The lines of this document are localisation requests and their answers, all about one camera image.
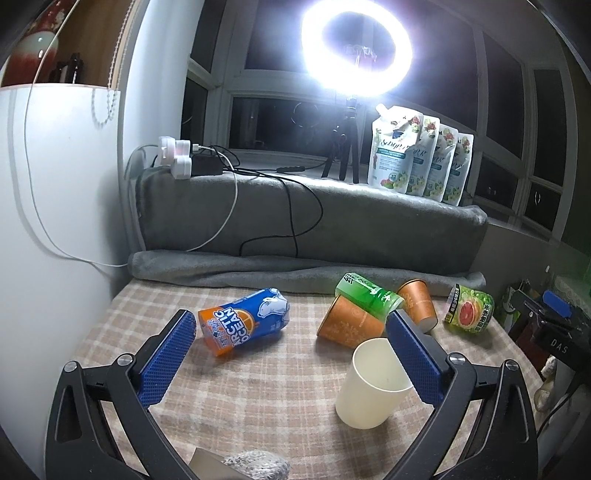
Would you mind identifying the short white cable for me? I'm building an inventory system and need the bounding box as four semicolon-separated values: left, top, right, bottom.
187;144;241;254

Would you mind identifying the grey blanket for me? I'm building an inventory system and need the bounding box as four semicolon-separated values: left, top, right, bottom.
127;168;489;296

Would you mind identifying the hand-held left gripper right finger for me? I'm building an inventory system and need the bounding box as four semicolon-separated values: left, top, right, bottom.
385;308;541;480

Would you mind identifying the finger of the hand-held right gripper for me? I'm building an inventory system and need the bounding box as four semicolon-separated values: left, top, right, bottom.
508;288;575;333

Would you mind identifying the green and white box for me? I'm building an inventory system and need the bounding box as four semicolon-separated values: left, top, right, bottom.
502;284;525;324

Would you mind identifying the orange paper cup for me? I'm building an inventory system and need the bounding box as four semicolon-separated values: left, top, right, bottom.
316;294;393;349
396;278;438;330

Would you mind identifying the small dark object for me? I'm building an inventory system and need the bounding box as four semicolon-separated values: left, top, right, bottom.
58;53;85;85

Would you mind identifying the long white cable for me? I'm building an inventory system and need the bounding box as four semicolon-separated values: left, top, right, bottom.
18;0;130;268

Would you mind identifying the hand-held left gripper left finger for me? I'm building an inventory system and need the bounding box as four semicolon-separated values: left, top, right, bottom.
45;309;199;480

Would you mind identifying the red and white vase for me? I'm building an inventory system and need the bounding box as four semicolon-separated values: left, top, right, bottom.
0;0;68;88

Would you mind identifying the beige card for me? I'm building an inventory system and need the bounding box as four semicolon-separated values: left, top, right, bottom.
189;447;232;480

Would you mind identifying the blue and orange drink can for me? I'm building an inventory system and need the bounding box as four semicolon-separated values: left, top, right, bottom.
198;287;293;358

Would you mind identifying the cream plastic cup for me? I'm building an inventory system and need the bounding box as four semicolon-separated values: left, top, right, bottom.
335;338;415;429

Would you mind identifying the ring light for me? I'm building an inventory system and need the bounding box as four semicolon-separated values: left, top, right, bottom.
300;0;414;100

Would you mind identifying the green can with grapefruit print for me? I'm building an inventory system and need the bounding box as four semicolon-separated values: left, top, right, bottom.
443;284;496;334

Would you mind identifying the black cable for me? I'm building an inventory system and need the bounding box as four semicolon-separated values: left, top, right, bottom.
222;157;333;259

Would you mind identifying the white bead chain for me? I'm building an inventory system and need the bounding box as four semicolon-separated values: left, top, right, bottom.
90;0;144;125

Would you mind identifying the white refill pouch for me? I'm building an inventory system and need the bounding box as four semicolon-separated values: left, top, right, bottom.
368;104;426;191
443;133;475;206
427;124;458;201
409;115;441;195

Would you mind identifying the black power adapter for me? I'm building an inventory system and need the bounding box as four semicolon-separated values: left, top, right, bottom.
189;154;223;177

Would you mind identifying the black tripod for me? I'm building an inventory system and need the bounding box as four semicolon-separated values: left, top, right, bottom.
321;95;363;183

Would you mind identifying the grey knitted cloth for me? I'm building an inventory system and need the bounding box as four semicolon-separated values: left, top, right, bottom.
217;450;291;480

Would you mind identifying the white window frame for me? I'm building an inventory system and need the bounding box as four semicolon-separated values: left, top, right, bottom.
182;0;573;241

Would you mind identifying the white cabinet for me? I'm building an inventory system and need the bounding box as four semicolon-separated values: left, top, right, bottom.
0;85;139;462

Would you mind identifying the green drink can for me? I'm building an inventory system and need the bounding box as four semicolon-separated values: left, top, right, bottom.
335;272;406;319

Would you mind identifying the plaid tablecloth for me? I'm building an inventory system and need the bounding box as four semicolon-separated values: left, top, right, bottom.
60;277;546;480

